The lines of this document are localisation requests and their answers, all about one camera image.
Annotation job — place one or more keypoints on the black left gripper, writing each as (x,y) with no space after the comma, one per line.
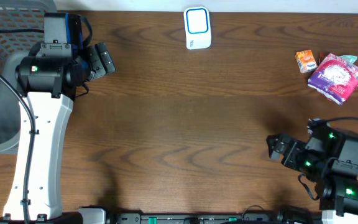
(97,61)

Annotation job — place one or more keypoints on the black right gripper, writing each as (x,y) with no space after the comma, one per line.
(282,149)

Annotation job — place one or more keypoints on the purple red snack bag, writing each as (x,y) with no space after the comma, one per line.
(335,78)

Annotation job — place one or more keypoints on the small orange tissue pack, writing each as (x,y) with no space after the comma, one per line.
(306,61)

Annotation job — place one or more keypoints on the mint green snack packet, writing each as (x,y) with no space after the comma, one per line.
(349,58)

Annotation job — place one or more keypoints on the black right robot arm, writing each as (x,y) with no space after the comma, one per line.
(329,159)

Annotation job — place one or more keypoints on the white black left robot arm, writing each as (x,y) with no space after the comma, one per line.
(47,79)

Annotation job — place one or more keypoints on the grey plastic mesh basket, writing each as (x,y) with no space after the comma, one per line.
(21,23)

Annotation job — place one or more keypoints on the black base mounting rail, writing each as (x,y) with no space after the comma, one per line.
(249,217)

